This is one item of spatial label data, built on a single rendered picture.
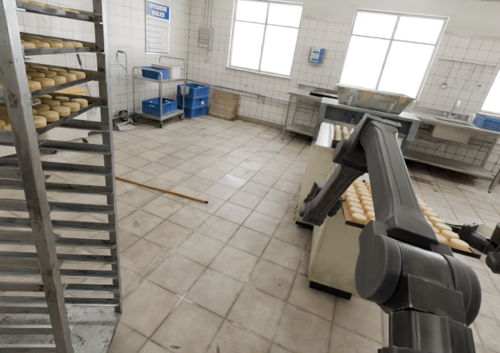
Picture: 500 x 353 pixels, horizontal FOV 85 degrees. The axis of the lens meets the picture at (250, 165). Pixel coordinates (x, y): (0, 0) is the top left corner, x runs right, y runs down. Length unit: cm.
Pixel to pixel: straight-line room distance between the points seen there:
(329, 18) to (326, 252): 450
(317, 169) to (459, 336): 212
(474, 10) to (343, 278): 471
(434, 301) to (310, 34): 550
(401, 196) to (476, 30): 539
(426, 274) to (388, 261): 4
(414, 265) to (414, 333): 7
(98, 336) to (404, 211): 150
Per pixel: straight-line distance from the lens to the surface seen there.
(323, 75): 564
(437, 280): 37
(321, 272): 203
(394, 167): 51
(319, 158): 236
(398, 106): 237
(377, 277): 35
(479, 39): 578
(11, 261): 100
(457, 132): 523
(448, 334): 33
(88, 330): 171
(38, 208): 82
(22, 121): 74
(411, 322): 33
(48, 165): 132
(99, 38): 112
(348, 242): 188
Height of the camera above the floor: 148
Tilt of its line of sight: 23 degrees down
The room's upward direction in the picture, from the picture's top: 9 degrees clockwise
